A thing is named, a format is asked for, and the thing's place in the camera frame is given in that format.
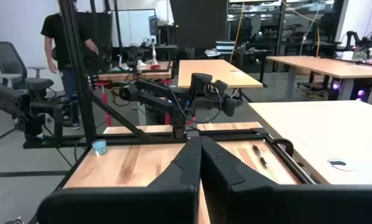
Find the wooden table with equipment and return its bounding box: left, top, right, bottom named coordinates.
left=97, top=60, right=174, bottom=82

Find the white whiteboard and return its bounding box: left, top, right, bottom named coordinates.
left=109, top=8, right=157, bottom=48

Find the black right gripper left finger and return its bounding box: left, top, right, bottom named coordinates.
left=36, top=136, right=203, bottom=224

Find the red stool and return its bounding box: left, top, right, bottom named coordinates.
left=94, top=80, right=113, bottom=128

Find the striped blue white box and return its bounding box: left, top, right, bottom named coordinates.
left=215, top=40, right=236, bottom=55

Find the empty wooden table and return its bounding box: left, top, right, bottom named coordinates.
left=177, top=58, right=264, bottom=90

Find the black robot arm with cables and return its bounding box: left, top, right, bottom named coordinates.
left=344, top=30, right=372, bottom=60

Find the long wooden table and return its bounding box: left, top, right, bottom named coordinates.
left=266, top=55, right=372, bottom=79

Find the black pen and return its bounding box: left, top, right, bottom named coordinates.
left=252, top=144, right=269, bottom=169

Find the computer with purple lights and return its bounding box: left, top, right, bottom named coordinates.
left=328, top=77, right=372, bottom=103

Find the grey office chair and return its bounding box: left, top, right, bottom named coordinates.
left=0, top=41, right=55, bottom=94

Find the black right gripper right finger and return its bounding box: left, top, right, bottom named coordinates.
left=199, top=135, right=372, bottom=224

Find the person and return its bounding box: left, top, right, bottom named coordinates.
left=40, top=0, right=100, bottom=130

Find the yellow hanging cable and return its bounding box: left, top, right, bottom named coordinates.
left=228, top=0, right=246, bottom=63

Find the dark partition panel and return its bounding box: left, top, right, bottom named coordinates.
left=169, top=0, right=230, bottom=49

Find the black strap on frame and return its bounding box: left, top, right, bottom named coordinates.
left=271, top=138, right=295, bottom=157

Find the light wood desk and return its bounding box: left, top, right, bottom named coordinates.
left=248, top=100, right=372, bottom=185

